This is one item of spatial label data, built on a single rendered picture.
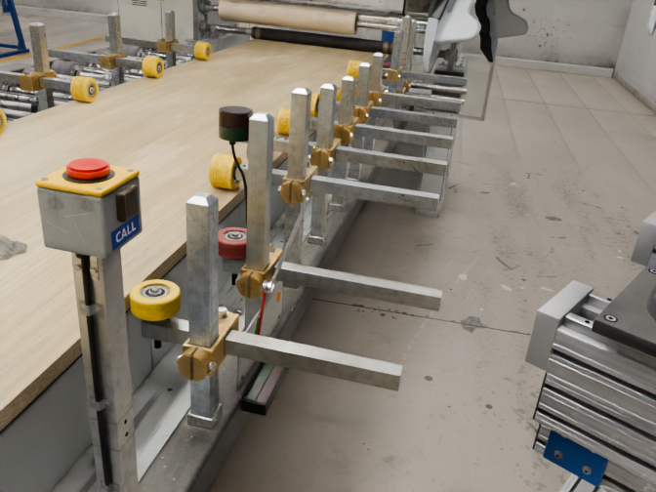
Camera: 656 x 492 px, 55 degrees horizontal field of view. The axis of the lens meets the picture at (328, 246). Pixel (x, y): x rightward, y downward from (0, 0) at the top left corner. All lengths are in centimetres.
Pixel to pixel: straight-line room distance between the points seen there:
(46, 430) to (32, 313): 18
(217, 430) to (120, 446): 32
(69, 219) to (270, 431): 158
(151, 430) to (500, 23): 89
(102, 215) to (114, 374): 20
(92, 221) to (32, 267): 57
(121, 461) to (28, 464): 29
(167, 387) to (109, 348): 61
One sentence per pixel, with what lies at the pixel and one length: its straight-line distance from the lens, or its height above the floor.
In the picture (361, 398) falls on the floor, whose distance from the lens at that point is 229.
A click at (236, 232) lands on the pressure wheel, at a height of 91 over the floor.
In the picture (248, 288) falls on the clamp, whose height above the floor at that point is 84.
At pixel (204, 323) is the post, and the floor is 90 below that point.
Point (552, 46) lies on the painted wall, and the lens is 1003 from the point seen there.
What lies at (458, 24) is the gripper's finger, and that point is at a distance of 72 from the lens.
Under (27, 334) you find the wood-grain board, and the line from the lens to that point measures 101.
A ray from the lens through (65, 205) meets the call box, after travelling 63.
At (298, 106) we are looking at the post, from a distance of 133.
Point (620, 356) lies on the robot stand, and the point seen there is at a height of 98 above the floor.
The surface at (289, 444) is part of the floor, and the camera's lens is 209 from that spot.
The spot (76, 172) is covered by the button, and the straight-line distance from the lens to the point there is 63.
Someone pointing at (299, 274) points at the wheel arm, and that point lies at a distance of 123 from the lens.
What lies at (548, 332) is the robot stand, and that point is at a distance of 95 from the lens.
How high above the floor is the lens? 144
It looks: 26 degrees down
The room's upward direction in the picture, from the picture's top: 5 degrees clockwise
